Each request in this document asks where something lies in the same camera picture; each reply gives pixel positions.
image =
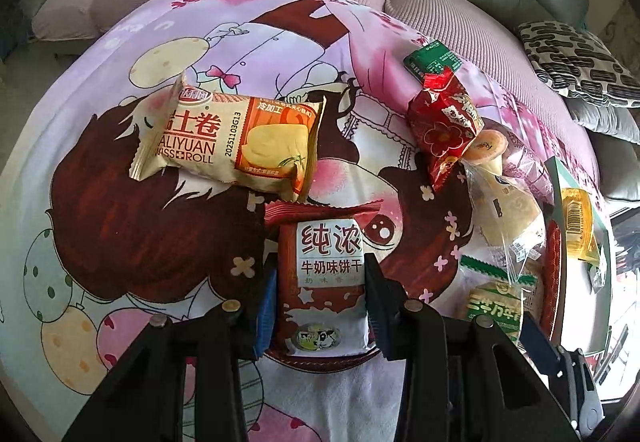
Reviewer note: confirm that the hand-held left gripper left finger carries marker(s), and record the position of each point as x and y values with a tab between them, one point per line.
265	317

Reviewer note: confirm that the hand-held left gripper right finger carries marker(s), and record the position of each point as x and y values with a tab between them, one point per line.
380	322

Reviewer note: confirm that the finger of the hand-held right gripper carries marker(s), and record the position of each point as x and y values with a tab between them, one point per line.
537	342

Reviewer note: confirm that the green white snack packet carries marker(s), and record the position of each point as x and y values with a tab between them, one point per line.
495	307

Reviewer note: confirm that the red white biscuit packet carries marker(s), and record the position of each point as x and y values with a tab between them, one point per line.
325	272

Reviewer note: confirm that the clear bread packet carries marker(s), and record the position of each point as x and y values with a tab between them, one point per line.
505	207

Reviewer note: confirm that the green-rimmed cardboard box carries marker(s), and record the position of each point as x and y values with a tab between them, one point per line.
556	177

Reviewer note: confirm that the yellow swiss roll packet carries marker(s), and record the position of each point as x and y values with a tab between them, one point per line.
210	137

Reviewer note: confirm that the clear yellow snack packet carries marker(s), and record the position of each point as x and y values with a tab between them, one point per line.
575	217

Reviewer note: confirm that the printed blanket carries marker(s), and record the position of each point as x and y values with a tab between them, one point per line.
125	232

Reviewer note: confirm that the pink swiss roll packet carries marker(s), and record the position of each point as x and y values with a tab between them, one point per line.
525	157

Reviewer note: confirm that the cream pudding cup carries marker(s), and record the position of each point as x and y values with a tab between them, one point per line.
485	145

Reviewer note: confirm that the red flower-print snack packet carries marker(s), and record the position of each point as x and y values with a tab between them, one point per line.
440	122

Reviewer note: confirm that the grey pillow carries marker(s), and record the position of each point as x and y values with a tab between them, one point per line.
610	120

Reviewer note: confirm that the small green box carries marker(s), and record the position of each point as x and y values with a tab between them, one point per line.
432	58

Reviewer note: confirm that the black white patterned pillow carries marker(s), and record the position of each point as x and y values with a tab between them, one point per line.
575	57

